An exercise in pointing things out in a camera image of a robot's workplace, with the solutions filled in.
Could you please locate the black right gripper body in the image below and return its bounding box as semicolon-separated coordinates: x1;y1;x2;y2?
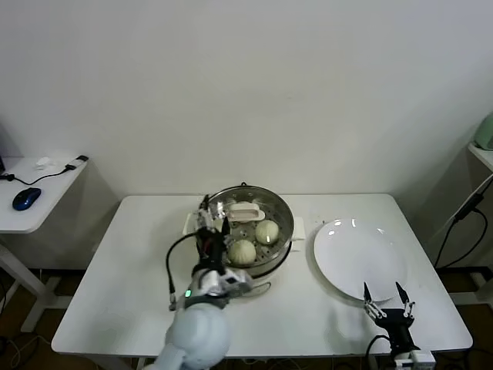
379;310;419;352

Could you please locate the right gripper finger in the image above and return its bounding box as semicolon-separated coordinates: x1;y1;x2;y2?
362;281;387;320
395;281;417;320

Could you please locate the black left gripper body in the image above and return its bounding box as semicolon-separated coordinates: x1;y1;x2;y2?
196;229;226;271

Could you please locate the white steamed baozi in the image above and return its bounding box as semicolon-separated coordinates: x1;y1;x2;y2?
227;238;257;265
255;220;280;245

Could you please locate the round glass pot lid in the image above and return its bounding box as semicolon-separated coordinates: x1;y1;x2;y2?
194;187;294;278

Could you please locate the perforated steel steamer basket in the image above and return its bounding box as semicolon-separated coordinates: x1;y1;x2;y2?
180;186;307;279

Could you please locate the round white plate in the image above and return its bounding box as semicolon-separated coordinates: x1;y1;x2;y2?
312;218;408;302

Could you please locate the white electric cooker pot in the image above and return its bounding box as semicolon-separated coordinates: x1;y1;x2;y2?
198;246;294;296

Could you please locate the white strip with black adapter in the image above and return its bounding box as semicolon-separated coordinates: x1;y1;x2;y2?
434;179;493;236

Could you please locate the white side desk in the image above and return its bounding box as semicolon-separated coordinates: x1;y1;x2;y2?
0;156;89;333

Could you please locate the white side table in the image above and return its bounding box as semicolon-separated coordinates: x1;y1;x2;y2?
467;142;493;173

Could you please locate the blue computer mouse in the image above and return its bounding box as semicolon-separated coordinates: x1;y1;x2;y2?
11;187;42;211

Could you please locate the pale green appliance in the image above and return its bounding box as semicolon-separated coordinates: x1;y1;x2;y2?
472;111;493;151

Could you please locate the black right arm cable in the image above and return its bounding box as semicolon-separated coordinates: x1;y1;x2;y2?
365;334;394;370

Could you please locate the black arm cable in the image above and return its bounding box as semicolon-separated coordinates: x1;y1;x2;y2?
365;334;394;370
166;230;201;311

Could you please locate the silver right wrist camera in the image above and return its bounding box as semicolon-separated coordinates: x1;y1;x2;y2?
393;348;437;370

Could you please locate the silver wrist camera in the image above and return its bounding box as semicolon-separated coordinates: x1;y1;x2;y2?
393;348;437;370
217;267;254;298

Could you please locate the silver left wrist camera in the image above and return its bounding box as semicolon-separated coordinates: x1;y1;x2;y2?
217;267;254;298

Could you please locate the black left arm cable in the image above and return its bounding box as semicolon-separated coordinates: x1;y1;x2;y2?
166;230;201;311

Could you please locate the black hanging cable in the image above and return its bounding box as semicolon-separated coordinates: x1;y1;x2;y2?
434;207;488;269

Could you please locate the black cable with adapter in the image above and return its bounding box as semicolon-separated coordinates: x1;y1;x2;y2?
0;155;89;187

